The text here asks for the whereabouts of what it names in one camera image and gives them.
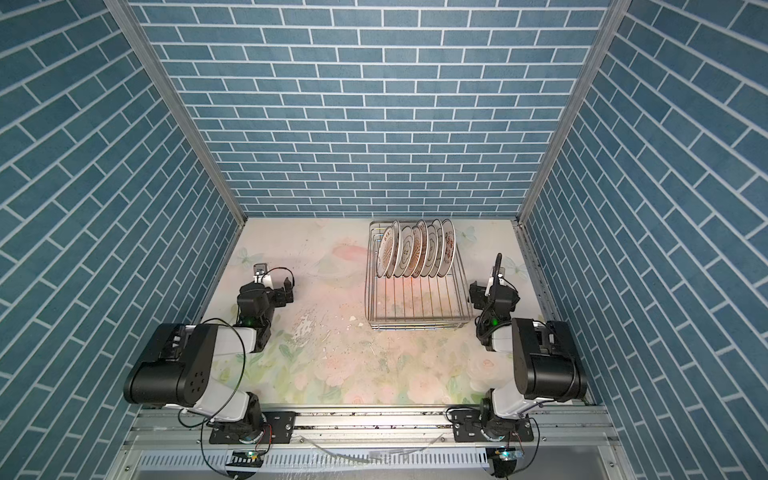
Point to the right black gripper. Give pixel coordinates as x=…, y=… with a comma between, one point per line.
x=494, y=288

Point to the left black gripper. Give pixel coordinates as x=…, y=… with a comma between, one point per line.
x=276, y=291

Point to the large plate red characters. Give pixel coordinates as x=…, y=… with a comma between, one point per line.
x=449, y=248

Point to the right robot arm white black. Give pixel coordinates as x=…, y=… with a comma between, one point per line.
x=545, y=362

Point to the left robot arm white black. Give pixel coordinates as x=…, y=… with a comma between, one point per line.
x=200, y=368

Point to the plate in rack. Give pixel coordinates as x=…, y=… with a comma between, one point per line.
x=405, y=251
x=420, y=248
x=434, y=249

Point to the small plate orange sunburst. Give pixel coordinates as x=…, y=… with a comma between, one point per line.
x=387, y=251

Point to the right green circuit board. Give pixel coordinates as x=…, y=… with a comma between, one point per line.
x=505, y=454

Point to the green circuit board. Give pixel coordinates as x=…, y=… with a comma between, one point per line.
x=505, y=454
x=244, y=459

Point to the left green circuit board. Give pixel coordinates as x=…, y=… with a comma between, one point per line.
x=244, y=459

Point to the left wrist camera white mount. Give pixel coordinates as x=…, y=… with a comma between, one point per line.
x=261, y=275

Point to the metal wire dish rack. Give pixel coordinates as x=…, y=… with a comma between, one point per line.
x=414, y=303

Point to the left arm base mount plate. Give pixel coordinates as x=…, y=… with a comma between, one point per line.
x=272, y=427

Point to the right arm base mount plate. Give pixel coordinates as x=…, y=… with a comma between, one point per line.
x=470, y=425

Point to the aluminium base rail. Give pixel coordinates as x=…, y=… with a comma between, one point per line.
x=359, y=426

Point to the white slotted cable duct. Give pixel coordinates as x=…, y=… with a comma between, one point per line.
x=313, y=460

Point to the right aluminium corner post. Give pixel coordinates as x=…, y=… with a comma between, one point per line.
x=605, y=34

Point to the aluminium corner post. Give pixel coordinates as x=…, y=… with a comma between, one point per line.
x=605, y=34
x=130, y=27

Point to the left aluminium corner post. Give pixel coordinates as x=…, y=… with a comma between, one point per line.
x=130, y=27

